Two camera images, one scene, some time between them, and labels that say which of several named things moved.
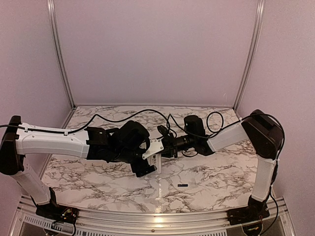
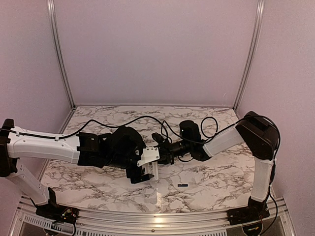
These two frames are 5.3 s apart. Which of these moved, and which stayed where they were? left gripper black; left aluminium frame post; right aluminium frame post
Moved: left gripper black
Stayed: left aluminium frame post; right aluminium frame post
